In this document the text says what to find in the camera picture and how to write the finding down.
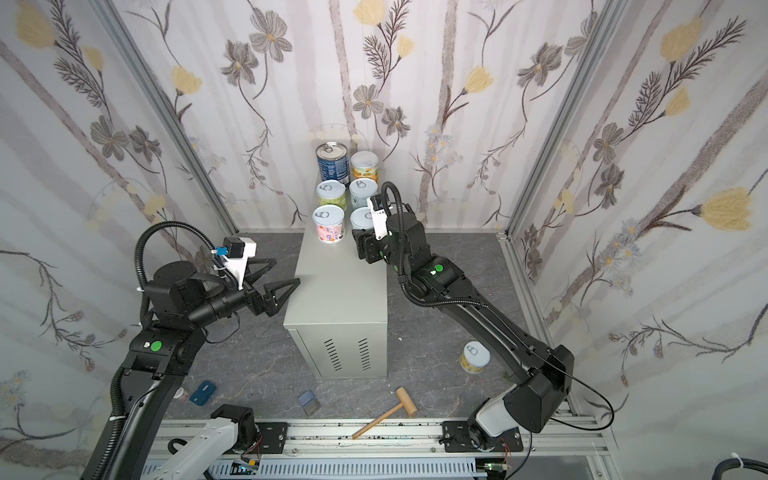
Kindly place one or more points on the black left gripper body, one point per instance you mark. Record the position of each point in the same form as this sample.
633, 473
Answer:
258, 299

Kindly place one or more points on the wooden mallet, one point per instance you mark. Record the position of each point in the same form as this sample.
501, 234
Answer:
405, 403

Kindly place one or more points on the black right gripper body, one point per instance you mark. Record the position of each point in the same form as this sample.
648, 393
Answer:
367, 246

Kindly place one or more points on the yellow labelled white can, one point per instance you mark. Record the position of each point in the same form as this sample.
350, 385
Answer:
474, 357

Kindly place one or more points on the aluminium rail base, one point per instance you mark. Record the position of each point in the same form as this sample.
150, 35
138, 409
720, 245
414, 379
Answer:
395, 449

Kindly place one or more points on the small grey blue block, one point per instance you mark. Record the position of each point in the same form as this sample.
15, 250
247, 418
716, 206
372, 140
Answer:
309, 403

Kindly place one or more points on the small white bottle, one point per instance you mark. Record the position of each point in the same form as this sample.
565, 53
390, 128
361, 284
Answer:
181, 394

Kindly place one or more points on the orange can with plastic lid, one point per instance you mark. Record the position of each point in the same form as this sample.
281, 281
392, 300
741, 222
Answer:
365, 164

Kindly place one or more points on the blue toy car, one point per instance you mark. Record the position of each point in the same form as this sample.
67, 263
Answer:
203, 393

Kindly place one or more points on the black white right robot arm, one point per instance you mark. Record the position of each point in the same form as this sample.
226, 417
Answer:
542, 375

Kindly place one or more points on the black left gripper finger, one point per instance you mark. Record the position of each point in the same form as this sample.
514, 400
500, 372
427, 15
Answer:
257, 268
276, 295

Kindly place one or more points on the blue labelled tin can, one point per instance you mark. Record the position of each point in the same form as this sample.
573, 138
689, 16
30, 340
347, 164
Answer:
332, 158

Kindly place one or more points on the teal labelled white can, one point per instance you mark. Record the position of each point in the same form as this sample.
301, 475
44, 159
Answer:
360, 190

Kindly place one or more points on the pink labelled white can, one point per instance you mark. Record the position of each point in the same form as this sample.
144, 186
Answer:
329, 223

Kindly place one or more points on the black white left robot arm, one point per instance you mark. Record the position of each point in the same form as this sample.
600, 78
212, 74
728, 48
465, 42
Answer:
178, 304

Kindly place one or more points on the green labelled white can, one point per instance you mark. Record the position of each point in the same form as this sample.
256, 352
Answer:
332, 192

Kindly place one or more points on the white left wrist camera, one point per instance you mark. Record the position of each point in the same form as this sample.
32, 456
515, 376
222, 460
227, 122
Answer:
233, 257

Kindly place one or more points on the grey metal cabinet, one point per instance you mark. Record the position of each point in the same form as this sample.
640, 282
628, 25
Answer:
338, 316

